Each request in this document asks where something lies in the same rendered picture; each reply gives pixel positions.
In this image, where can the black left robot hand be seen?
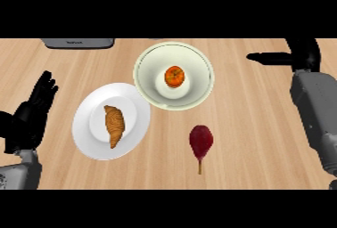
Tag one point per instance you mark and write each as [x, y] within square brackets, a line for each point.
[27, 118]

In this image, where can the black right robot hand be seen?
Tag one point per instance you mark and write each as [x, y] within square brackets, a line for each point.
[305, 54]

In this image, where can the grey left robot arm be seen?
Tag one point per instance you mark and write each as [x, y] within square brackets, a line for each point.
[20, 172]

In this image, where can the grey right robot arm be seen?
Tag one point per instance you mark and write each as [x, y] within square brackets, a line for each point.
[318, 112]

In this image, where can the cream bowl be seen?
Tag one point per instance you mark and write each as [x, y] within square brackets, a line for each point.
[173, 76]

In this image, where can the white plate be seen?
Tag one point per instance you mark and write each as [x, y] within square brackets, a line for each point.
[98, 124]

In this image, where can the brown croissant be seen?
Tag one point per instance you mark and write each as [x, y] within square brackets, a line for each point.
[114, 126]

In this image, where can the grey appliance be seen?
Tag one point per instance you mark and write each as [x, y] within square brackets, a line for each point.
[79, 43]

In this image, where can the orange round fruit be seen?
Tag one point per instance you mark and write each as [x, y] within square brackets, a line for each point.
[175, 76]

